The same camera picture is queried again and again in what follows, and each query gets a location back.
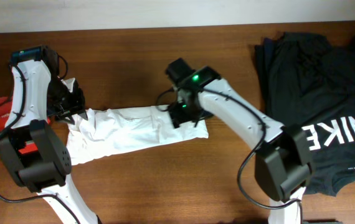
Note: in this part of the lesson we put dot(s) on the dark lettered t-shirt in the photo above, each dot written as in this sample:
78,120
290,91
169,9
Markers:
307,81

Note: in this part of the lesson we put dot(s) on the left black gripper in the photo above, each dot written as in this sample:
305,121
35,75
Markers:
79,106

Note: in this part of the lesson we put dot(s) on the white printed t-shirt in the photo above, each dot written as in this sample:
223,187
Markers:
124,130

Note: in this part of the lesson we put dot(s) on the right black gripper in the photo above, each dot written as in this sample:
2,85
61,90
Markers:
177,116

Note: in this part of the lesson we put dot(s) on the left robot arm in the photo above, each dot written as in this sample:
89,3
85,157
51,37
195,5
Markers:
46,173

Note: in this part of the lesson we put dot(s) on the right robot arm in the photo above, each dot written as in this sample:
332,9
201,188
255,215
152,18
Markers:
283,161

